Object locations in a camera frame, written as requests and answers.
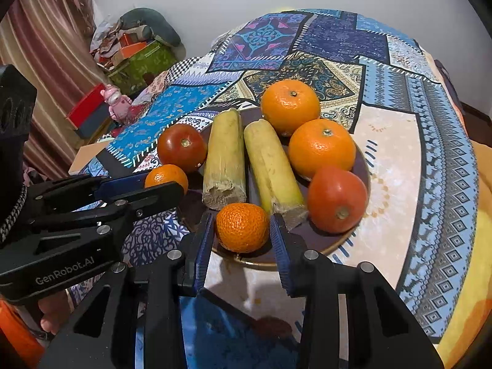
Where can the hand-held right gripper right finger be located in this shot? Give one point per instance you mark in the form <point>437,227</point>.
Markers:
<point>280,253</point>

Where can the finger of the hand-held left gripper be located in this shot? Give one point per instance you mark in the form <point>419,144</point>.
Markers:
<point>119,186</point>
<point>153,200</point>

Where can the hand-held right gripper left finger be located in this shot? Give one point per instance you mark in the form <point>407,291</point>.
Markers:
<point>203,253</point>

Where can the small tangerine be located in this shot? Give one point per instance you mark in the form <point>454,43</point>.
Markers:
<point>241,227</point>
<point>166,175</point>

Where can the purple plate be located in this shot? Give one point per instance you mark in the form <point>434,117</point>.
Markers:
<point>307,238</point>

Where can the red tomato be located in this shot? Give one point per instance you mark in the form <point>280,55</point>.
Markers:
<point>182,148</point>
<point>337,199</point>

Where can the peeled sugarcane piece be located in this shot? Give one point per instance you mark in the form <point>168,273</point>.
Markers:
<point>273,173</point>
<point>225,161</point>

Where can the large orange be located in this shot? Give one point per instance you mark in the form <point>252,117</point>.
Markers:
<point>290,105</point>
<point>322,148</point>

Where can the person's left hand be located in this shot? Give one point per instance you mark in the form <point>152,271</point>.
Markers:
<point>53,313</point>

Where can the small dark red fruit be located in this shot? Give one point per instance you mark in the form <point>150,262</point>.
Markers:
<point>271,326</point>

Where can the pink toy figure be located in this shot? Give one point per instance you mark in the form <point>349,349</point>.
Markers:
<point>117,103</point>

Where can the red box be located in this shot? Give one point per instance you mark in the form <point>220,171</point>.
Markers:
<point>85,103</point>

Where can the floral quilt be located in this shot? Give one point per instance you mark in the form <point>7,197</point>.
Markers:
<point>148,90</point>

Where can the green patterned box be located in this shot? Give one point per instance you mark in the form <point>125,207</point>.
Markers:
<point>146,67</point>

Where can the orange box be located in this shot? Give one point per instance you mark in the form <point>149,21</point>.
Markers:
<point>130,49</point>

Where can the striped brown curtain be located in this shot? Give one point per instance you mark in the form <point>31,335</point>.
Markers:
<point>42,57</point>

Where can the grey pillow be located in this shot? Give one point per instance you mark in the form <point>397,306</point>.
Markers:
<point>153,23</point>

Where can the blue patchwork blanket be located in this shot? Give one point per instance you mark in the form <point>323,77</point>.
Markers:
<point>415,153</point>

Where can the yellow orange fleece blanket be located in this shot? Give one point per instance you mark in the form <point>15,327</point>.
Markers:
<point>469,276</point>

